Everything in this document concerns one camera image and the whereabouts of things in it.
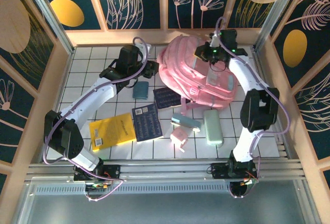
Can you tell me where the pink student backpack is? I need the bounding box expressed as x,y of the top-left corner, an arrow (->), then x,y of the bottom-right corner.
156,34 -> 237,115

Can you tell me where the small teal notebook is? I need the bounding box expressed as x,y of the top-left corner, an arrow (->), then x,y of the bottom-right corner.
132,81 -> 150,100

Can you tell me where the thick dark blue book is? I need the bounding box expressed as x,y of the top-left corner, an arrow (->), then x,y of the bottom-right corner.
152,87 -> 183,110

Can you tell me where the thin dark blue book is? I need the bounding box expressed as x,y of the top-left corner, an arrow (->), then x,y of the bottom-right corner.
131,102 -> 163,142

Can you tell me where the light blue pencil case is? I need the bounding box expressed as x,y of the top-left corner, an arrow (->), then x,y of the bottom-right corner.
170,113 -> 202,133

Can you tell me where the yellow book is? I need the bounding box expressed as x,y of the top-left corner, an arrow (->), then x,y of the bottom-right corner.
89,113 -> 137,153

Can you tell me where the mint green glasses case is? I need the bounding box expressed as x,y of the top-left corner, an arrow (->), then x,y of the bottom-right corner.
203,108 -> 224,146

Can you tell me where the small pink box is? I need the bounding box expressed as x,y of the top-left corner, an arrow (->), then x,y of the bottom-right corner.
169,127 -> 189,153

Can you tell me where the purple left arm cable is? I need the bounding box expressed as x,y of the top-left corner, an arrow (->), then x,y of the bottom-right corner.
43,37 -> 153,201

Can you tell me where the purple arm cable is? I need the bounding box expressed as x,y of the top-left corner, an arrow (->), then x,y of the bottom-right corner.
43,37 -> 153,201
215,17 -> 291,181

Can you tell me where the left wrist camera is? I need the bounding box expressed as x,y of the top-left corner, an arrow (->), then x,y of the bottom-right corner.
135,40 -> 149,54

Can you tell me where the aluminium corner post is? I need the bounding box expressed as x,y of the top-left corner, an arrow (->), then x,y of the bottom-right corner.
22,0 -> 76,54
254,0 -> 303,52

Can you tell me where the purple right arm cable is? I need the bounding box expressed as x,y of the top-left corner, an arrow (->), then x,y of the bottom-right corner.
215,17 -> 291,181

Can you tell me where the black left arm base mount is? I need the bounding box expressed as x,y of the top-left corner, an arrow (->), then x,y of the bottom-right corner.
73,164 -> 122,183

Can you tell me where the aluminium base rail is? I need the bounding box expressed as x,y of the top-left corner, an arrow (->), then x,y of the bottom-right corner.
24,158 -> 306,183

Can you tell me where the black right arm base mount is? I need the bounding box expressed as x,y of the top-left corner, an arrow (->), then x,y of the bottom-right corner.
207,162 -> 258,181

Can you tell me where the perforated metal cable duct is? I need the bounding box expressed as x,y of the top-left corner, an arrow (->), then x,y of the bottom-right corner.
32,184 -> 233,196

